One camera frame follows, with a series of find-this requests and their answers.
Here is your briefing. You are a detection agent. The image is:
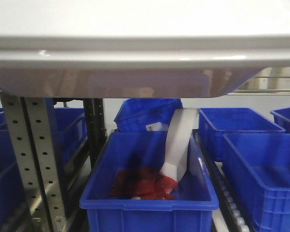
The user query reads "blue front centre bin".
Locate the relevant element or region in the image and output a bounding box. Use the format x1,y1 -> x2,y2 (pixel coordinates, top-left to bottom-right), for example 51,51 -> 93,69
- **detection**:
80,131 -> 219,232

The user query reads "blue tilted rear bin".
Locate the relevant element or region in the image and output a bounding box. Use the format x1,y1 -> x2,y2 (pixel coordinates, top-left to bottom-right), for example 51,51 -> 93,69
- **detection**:
114,98 -> 183,132

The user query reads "blue left front bin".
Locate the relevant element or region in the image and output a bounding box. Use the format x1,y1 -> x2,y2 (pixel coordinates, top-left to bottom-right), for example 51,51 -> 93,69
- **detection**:
0,132 -> 25,229

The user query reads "black rear shelf upright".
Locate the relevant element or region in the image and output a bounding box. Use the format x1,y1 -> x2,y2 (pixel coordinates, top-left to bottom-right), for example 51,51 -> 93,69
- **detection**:
83,98 -> 107,168

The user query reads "white curved paper strip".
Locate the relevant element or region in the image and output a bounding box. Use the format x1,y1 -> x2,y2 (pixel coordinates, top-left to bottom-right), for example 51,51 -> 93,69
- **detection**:
160,108 -> 199,182

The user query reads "white roller track right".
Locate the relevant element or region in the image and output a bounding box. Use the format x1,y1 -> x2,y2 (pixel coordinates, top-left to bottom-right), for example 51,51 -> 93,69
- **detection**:
194,130 -> 253,232

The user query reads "white lidded storage bin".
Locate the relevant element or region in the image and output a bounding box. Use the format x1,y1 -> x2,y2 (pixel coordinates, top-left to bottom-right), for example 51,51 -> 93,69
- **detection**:
0,0 -> 290,98

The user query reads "blue left rear bin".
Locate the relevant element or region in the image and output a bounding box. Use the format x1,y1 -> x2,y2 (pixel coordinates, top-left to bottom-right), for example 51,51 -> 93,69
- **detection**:
0,108 -> 87,164

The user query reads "blue right rear bin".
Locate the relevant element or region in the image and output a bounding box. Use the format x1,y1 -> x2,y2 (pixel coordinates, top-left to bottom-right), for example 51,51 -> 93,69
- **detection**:
198,107 -> 286,162

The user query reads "blue far right bin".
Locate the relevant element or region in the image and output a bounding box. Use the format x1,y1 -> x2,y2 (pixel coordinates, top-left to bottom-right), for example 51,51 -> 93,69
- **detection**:
270,107 -> 290,133

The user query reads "steel perforated shelf upright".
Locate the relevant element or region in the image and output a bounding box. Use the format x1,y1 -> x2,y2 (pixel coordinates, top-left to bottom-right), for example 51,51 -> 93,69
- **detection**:
0,92 -> 69,232

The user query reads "blue right front bin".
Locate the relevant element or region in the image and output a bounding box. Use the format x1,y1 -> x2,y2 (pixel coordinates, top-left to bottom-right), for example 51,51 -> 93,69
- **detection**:
222,133 -> 290,232

